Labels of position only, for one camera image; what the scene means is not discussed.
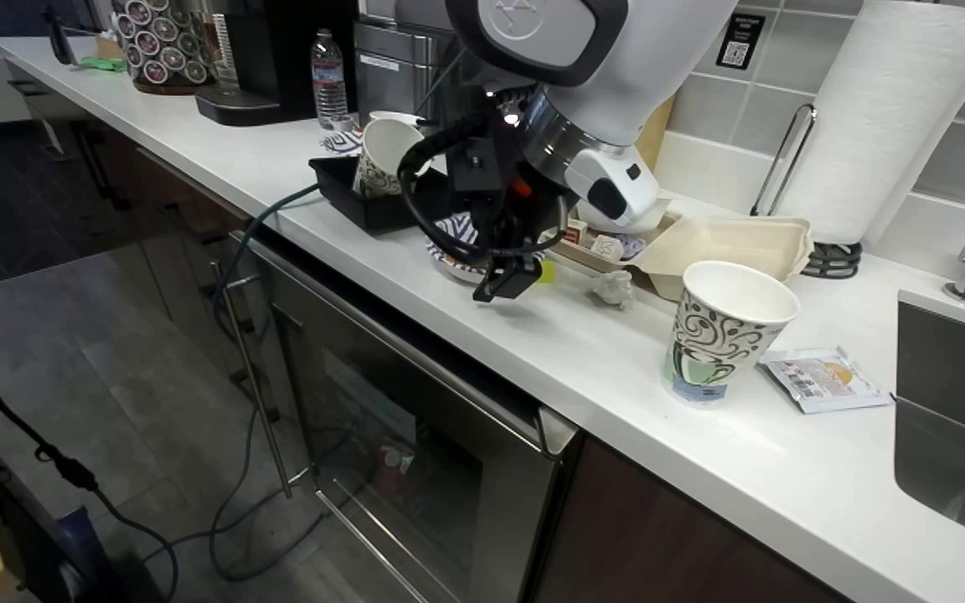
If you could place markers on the small crumpled paper ball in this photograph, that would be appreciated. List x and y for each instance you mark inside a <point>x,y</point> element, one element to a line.
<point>618,292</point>

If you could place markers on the dark sink basin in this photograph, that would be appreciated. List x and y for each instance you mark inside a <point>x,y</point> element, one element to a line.
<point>955,424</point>

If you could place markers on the silver black Keurig coffee machine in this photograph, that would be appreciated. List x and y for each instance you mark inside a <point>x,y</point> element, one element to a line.
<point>271,55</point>

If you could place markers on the black pump bottle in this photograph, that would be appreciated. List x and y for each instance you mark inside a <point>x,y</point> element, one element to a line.
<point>62,34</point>

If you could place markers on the white paper towel roll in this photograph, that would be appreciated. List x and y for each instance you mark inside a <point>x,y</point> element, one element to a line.
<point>896,113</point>

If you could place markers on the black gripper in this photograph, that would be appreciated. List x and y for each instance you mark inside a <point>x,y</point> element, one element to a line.
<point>505,187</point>

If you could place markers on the stainless steel dishwasher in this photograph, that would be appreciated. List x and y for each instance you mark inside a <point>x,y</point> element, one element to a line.
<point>427,471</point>

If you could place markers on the green sponge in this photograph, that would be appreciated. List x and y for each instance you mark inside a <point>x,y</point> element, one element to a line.
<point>103,60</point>

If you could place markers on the patterned white paper cup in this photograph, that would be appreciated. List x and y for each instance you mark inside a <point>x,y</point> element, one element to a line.
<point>730,336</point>
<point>384,161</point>

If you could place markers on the clear plastic water bottle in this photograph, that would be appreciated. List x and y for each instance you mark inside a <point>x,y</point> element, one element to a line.
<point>331,79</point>

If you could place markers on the white bowl blue pattern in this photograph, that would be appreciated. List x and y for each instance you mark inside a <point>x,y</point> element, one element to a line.
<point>455,230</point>

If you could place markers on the black plastic tray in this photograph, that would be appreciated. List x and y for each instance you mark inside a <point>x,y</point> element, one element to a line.
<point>366,217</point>

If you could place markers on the dark equipment box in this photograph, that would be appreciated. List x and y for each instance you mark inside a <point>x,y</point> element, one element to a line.
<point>47,546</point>

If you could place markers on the chrome paper towel holder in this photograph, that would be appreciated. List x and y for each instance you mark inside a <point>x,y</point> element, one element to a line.
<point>785,154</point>

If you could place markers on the blue white sachet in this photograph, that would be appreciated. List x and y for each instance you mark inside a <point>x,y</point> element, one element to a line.
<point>821,378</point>

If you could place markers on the white bowl with utensils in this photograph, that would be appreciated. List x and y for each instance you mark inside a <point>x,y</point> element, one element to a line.
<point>730,253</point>

